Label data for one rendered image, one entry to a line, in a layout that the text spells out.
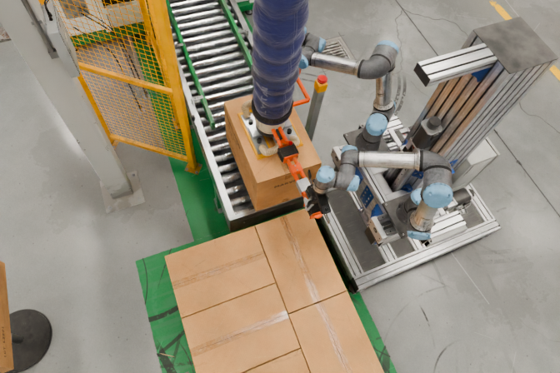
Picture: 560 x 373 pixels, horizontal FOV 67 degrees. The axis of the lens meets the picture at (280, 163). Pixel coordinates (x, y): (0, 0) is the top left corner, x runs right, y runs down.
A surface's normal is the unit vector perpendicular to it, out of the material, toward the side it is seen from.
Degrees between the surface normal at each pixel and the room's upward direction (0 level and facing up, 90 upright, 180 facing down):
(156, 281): 0
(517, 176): 0
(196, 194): 0
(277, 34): 81
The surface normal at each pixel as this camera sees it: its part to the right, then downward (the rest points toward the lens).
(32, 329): 0.07, -0.48
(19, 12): 0.36, 0.83
